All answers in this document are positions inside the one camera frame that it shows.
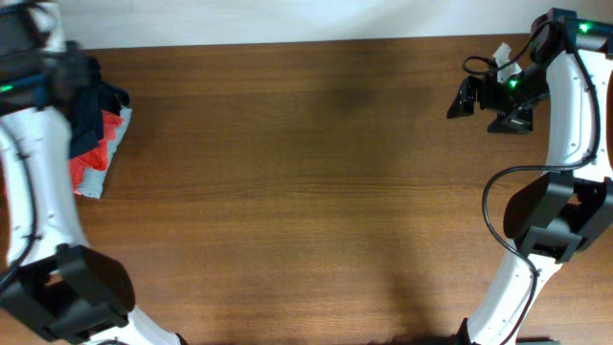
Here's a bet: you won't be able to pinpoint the grey folded garment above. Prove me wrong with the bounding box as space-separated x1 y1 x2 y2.
76 106 132 199

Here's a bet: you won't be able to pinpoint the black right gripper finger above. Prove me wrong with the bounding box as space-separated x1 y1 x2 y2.
446 76 478 119
488 112 533 134

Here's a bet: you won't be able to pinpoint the red printed t-shirt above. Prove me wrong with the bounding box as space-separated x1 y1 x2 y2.
69 110 125 194

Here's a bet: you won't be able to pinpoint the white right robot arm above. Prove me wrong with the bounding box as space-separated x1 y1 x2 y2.
447 8 612 345

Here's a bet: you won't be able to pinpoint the dark navy blue shorts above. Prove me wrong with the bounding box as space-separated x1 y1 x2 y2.
69 57 130 159

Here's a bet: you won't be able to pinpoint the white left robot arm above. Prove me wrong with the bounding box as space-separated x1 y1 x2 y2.
1 1 183 345

